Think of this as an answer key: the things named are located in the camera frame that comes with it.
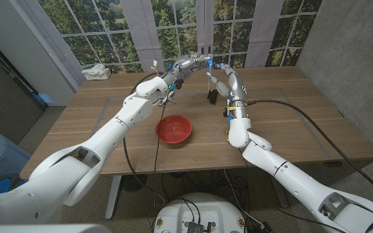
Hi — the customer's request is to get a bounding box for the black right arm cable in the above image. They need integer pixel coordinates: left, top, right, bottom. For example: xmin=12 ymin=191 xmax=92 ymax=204
xmin=245 ymin=98 xmax=373 ymax=207

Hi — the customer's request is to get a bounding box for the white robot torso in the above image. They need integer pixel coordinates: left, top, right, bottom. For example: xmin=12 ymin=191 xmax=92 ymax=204
xmin=153 ymin=192 xmax=247 ymax=233

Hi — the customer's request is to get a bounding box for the white floor cable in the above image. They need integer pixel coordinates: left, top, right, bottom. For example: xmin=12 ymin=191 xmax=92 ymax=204
xmin=223 ymin=169 xmax=266 ymax=228

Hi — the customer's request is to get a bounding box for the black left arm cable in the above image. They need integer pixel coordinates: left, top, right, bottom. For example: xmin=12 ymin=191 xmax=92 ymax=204
xmin=122 ymin=72 xmax=168 ymax=208

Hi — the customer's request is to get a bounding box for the grey table leg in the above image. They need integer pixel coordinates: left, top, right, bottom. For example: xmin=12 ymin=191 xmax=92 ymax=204
xmin=268 ymin=174 xmax=290 ymax=209

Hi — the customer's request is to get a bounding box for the white toy airplane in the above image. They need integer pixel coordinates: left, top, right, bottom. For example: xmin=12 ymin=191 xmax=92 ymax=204
xmin=160 ymin=91 xmax=177 ymax=107

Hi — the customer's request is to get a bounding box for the white table leg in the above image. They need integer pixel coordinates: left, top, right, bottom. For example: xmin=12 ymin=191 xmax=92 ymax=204
xmin=104 ymin=175 xmax=123 ymax=221

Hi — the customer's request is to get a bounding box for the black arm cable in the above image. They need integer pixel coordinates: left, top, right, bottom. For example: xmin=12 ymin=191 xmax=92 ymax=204
xmin=245 ymin=98 xmax=373 ymax=207
xmin=122 ymin=72 xmax=168 ymax=208

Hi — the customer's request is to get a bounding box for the white tissue box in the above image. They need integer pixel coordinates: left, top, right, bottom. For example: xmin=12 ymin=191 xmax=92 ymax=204
xmin=81 ymin=63 xmax=112 ymax=82

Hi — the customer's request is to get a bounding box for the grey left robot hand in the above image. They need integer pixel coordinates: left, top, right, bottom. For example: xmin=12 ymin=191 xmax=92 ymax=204
xmin=169 ymin=54 xmax=214 ymax=84

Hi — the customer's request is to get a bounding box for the clear plastic pipette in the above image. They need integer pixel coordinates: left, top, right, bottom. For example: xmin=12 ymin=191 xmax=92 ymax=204
xmin=206 ymin=59 xmax=213 ymax=95

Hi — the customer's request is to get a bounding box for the printed window backdrop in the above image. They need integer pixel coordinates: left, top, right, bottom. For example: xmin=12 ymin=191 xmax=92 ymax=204
xmin=8 ymin=0 xmax=324 ymax=74

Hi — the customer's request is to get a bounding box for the round black floor fan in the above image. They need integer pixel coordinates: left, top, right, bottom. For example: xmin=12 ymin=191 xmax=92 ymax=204
xmin=121 ymin=174 xmax=148 ymax=194

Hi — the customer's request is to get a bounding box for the red bowl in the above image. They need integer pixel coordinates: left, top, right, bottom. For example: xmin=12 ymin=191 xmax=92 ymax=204
xmin=155 ymin=115 xmax=193 ymax=145

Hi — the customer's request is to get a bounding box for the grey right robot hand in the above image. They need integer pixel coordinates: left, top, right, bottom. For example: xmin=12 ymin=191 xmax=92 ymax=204
xmin=205 ymin=62 xmax=249 ymax=104

